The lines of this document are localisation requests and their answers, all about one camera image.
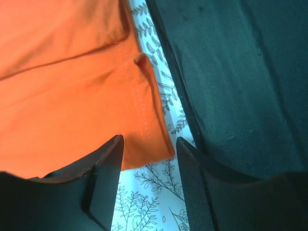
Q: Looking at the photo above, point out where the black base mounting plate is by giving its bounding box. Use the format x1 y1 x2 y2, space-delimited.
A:
147 0 308 178

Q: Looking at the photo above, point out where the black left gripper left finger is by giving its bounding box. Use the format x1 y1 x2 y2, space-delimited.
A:
0 135 124 231

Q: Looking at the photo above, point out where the floral patterned table mat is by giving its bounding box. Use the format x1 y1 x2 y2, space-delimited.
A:
111 0 194 231

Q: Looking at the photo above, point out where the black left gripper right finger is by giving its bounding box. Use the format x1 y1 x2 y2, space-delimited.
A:
176 137 308 231

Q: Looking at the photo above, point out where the orange t-shirt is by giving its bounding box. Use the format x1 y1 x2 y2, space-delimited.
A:
0 0 175 178

